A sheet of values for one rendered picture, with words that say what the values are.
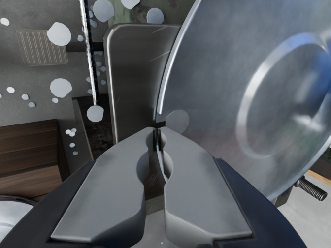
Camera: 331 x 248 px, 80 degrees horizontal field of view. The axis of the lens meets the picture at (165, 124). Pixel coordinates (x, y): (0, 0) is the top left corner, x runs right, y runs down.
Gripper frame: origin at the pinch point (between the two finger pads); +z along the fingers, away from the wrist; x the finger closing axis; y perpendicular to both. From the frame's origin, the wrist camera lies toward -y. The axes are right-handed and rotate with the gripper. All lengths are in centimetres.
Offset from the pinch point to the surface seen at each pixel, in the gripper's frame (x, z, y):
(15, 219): -42, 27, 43
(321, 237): 115, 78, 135
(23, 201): -39, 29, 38
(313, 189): 23.9, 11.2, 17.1
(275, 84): 10.3, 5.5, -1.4
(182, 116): 1.8, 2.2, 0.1
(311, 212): 111, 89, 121
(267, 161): 12.7, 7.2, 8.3
